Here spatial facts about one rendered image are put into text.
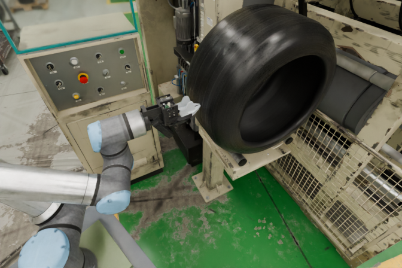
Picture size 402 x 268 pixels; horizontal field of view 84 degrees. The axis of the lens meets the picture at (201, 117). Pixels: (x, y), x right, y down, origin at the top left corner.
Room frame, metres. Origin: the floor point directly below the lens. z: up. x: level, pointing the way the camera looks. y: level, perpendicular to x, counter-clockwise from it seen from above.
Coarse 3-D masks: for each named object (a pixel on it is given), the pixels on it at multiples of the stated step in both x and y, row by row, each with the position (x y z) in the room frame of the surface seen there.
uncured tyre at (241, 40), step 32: (224, 32) 0.75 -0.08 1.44; (256, 32) 0.69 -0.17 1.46; (288, 32) 0.67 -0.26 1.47; (320, 32) 0.72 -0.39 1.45; (192, 64) 0.75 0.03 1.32; (224, 64) 0.64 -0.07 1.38; (256, 64) 0.60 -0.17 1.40; (288, 64) 1.01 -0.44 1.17; (320, 64) 0.87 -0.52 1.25; (192, 96) 0.69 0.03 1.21; (224, 96) 0.57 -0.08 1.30; (256, 96) 0.97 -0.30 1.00; (288, 96) 0.92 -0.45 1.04; (320, 96) 0.76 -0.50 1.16; (224, 128) 0.55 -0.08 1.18; (256, 128) 0.81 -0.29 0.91; (288, 128) 0.72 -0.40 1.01
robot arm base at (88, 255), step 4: (80, 248) 0.32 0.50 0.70; (84, 248) 0.33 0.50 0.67; (84, 252) 0.30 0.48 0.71; (88, 252) 0.31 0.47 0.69; (92, 252) 0.32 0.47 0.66; (84, 256) 0.28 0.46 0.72; (88, 256) 0.29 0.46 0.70; (92, 256) 0.30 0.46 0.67; (84, 260) 0.27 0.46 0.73; (88, 260) 0.28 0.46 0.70; (92, 260) 0.28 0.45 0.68; (96, 260) 0.29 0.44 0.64; (84, 264) 0.26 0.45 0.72; (88, 264) 0.26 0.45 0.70; (92, 264) 0.27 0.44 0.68; (96, 264) 0.27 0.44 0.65
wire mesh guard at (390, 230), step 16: (320, 112) 0.84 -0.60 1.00; (304, 128) 0.88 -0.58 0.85; (336, 128) 0.74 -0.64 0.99; (352, 144) 0.67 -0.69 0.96; (336, 160) 0.68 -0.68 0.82; (384, 160) 0.55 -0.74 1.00; (336, 176) 0.65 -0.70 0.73; (304, 192) 0.73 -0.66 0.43; (336, 192) 0.61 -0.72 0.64; (352, 192) 0.56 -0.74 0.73; (304, 208) 0.67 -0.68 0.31; (320, 208) 0.62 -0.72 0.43; (352, 208) 0.52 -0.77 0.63; (320, 224) 0.57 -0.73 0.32; (400, 224) 0.38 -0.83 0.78; (336, 240) 0.48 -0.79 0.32; (352, 256) 0.39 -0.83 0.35
